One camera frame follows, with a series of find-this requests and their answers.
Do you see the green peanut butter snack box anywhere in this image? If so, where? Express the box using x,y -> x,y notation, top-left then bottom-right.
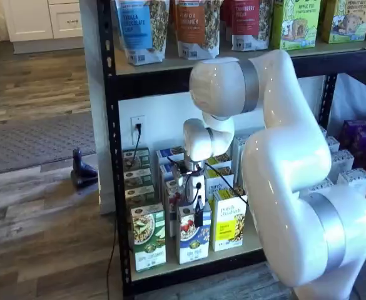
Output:
322,0 -> 366,44

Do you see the blue white flax plus box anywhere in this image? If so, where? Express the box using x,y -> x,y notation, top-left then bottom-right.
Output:
156,146 -> 186,166
163,179 -> 186,238
159,164 -> 180,186
175,202 -> 212,266

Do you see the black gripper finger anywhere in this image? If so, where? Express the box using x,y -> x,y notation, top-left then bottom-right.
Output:
194,196 -> 205,227

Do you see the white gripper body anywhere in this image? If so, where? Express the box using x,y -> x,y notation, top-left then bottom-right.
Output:
185,173 -> 208,206

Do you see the blue vanilla chocolate granola bag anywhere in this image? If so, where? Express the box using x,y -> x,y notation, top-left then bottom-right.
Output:
113,0 -> 171,67

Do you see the black camera cable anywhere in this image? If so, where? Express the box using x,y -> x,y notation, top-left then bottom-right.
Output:
166,156 -> 250,207

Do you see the red cranberry pecan granola bag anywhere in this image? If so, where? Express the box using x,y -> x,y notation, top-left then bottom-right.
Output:
228,0 -> 274,52

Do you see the dark purple floor object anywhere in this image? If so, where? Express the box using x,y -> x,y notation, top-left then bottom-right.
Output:
70,148 -> 99,189

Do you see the black metal shelving unit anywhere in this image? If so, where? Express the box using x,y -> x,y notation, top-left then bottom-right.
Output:
96,0 -> 366,290

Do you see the white kitchen cabinet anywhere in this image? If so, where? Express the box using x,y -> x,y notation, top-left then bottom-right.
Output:
1,0 -> 84,43

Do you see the black power cable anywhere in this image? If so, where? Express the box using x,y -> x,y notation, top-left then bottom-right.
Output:
106,123 -> 143,300

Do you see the green apple pie snack box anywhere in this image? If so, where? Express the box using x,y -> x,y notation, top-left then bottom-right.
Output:
272,0 -> 323,51

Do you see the orange pumpkin cinnamon granola bag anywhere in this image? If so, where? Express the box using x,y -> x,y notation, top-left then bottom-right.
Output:
173,0 -> 224,60

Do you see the green apple cinnamon oatmeal box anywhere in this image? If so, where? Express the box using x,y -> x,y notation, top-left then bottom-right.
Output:
122,147 -> 151,172
130,202 -> 167,273
123,168 -> 153,190
125,184 -> 156,208

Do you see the grey mat by cabinet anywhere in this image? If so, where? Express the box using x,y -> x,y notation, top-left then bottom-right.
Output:
12,38 -> 86,56

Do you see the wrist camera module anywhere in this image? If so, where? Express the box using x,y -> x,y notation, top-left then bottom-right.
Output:
171,164 -> 187,188

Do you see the yellow white banana nut box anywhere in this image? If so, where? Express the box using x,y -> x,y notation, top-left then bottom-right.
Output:
204,167 -> 235,201
211,186 -> 249,253
206,154 -> 233,171

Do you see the grey floor rug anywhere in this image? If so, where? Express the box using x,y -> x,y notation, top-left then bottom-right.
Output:
0,111 -> 98,178

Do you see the white carton box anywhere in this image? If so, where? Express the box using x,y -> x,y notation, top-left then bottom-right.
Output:
325,136 -> 341,154
232,134 -> 253,189
337,167 -> 366,196
329,149 -> 355,184
307,177 -> 334,195

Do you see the white wall outlet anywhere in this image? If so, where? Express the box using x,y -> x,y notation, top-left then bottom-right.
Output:
130,115 -> 146,145

